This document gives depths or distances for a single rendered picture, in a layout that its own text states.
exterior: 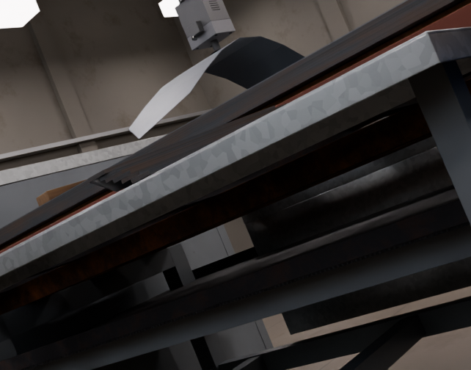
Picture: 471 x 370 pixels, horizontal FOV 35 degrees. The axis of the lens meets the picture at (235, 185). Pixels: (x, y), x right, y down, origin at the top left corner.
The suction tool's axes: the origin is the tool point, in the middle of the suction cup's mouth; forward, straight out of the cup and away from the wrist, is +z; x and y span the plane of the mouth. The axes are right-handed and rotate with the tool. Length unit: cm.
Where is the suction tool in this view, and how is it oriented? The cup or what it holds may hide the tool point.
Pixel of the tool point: (221, 60)
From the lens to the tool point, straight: 166.0
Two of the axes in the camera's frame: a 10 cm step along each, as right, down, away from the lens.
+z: 3.9, 9.2, -0.5
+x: 6.6, -2.4, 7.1
